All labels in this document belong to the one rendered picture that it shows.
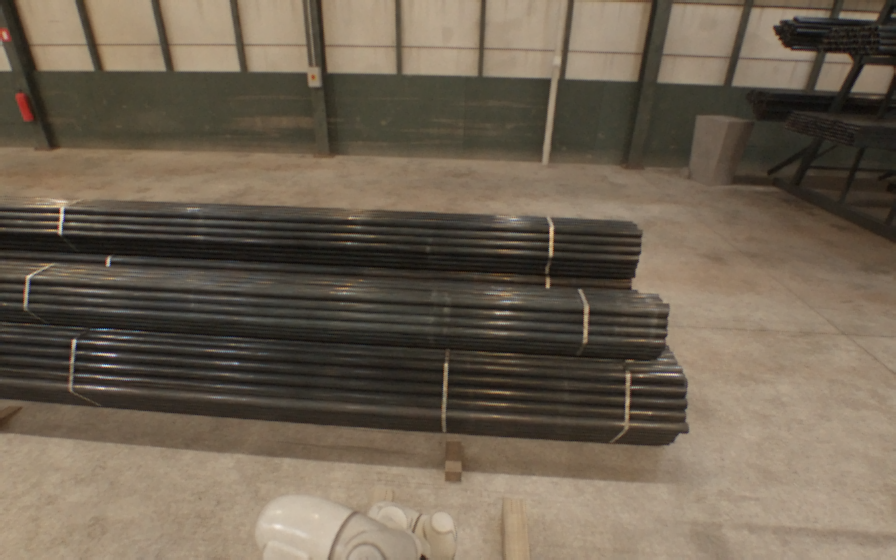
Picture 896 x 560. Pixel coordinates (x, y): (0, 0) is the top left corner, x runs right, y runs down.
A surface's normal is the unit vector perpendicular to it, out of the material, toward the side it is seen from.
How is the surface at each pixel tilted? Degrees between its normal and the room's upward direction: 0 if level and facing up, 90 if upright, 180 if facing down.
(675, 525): 0
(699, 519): 0
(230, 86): 90
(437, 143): 90
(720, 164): 94
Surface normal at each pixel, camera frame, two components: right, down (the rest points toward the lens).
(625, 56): -0.07, 0.45
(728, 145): 0.28, 0.50
